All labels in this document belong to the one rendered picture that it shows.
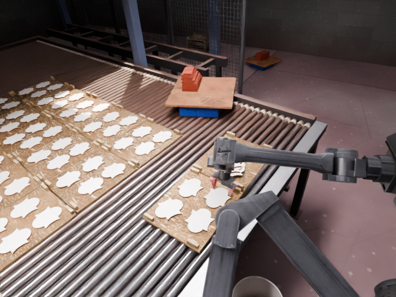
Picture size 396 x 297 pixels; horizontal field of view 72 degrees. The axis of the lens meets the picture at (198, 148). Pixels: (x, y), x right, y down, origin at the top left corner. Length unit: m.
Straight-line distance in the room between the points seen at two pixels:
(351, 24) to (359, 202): 3.71
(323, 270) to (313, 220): 2.10
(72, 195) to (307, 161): 1.25
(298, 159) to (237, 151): 0.19
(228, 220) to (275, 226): 0.09
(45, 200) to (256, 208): 1.35
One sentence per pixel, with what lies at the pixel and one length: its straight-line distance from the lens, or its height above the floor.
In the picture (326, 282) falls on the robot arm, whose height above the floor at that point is 1.53.
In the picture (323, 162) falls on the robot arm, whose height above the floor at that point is 1.47.
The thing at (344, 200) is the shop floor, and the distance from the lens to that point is 2.93.
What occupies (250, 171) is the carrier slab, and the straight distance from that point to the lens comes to 1.61.
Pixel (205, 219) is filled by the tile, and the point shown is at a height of 0.95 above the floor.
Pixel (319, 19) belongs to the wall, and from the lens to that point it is 5.97.
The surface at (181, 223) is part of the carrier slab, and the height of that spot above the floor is 0.94.
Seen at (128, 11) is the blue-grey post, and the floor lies 1.47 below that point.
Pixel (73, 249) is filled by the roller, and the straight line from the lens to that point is 1.45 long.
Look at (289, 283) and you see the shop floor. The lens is 2.31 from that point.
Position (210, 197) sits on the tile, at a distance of 1.44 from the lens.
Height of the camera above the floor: 2.03
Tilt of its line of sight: 39 degrees down
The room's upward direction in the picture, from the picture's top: 4 degrees counter-clockwise
